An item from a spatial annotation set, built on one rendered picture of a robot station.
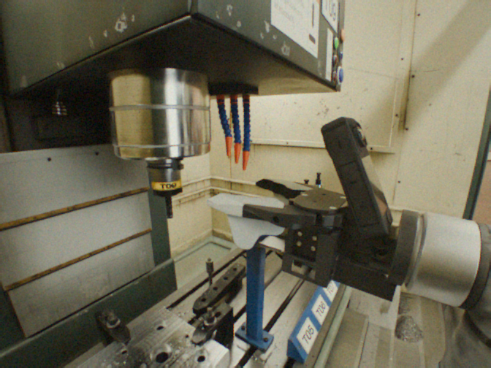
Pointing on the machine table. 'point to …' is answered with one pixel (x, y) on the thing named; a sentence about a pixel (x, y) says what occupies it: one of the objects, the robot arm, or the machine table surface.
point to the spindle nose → (158, 113)
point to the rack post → (255, 301)
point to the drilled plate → (147, 341)
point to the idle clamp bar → (221, 285)
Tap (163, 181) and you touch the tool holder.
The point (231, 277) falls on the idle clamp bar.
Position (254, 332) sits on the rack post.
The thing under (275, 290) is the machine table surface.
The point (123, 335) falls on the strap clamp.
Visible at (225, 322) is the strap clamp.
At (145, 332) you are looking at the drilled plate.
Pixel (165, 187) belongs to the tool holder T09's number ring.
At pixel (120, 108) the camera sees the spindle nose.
